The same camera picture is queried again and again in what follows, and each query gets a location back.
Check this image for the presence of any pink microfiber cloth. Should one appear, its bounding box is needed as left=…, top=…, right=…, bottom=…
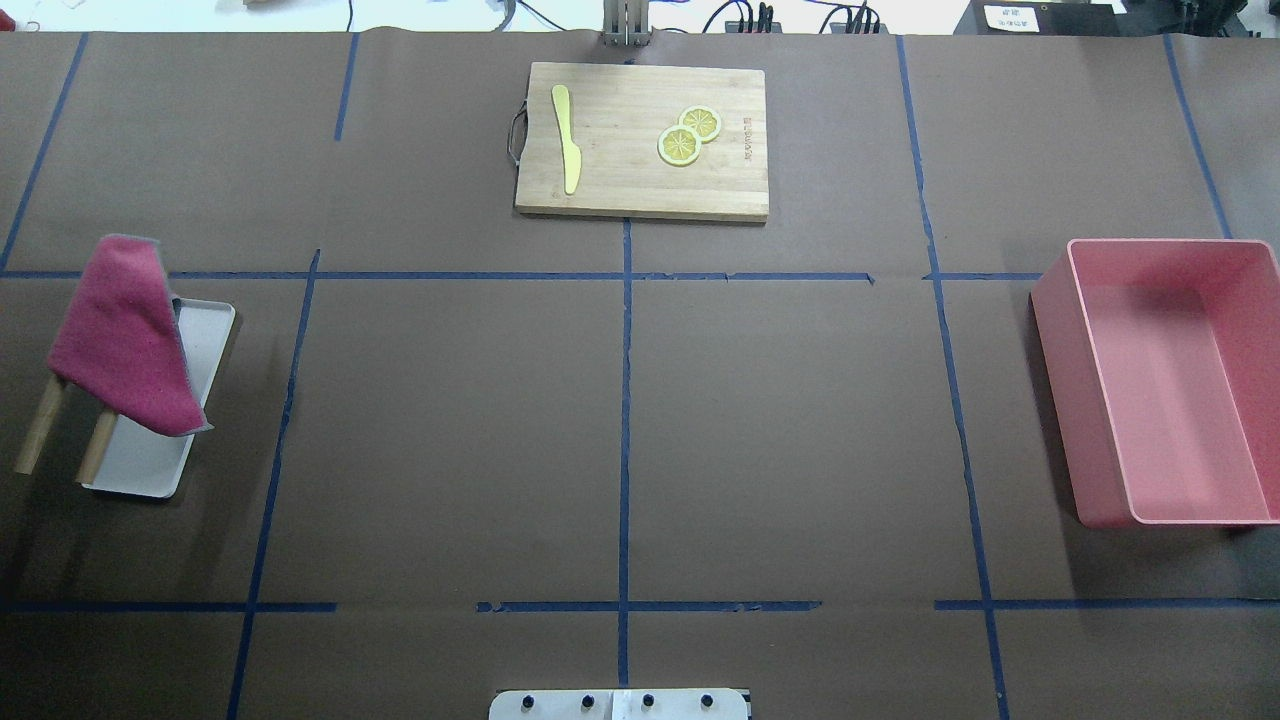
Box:
left=47, top=234, right=211, bottom=437

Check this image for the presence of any yellow plastic knife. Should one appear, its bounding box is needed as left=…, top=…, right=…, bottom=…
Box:
left=550, top=85, right=582, bottom=196

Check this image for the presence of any bamboo cutting board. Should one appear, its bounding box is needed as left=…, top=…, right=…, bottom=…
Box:
left=515, top=61, right=771, bottom=224

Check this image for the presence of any lemon slice upper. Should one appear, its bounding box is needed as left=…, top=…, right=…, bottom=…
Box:
left=678, top=105, right=724, bottom=143

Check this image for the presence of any black power strip left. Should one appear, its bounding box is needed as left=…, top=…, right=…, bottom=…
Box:
left=713, top=1, right=783, bottom=35

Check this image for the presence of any black box with label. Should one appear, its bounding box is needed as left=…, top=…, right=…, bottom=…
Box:
left=952, top=1, right=1123, bottom=37

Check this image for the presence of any white rack tray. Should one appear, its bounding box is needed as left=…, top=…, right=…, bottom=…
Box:
left=77, top=299, right=237, bottom=500

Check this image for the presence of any pink plastic bin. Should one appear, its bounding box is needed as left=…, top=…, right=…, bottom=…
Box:
left=1030, top=238, right=1279, bottom=528

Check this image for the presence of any wooden rack peg right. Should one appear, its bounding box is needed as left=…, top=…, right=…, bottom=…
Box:
left=76, top=409, right=119, bottom=486

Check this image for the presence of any wooden rack peg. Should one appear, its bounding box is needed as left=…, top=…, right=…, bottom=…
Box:
left=76, top=409, right=119, bottom=486
left=14, top=375, right=67, bottom=475

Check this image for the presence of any wooden rack peg left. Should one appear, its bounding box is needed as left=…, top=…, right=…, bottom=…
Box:
left=14, top=375, right=67, bottom=475

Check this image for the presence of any metal camera stand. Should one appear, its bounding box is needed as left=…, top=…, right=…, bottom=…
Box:
left=602, top=0, right=653, bottom=47

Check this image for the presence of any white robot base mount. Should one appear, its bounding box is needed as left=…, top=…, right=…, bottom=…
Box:
left=488, top=687, right=753, bottom=719

